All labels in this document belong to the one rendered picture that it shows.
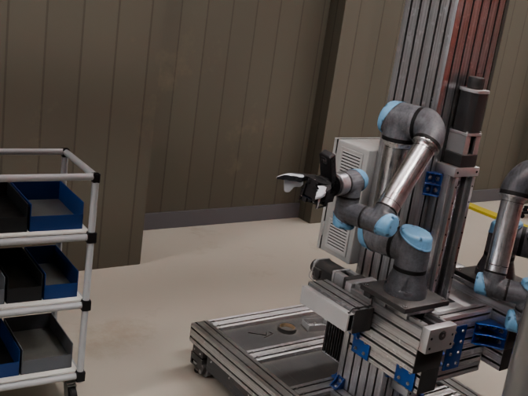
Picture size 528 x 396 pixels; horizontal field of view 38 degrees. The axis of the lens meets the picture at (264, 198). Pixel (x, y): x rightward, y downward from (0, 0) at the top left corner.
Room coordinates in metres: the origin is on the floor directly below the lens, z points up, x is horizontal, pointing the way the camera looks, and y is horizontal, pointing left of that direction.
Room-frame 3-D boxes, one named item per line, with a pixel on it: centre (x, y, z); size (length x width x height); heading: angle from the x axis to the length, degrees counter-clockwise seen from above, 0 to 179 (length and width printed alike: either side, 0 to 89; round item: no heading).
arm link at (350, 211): (2.40, -0.28, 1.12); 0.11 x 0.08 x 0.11; 52
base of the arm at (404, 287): (2.54, -0.54, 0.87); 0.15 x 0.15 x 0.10
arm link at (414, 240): (2.54, -0.53, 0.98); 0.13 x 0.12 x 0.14; 52
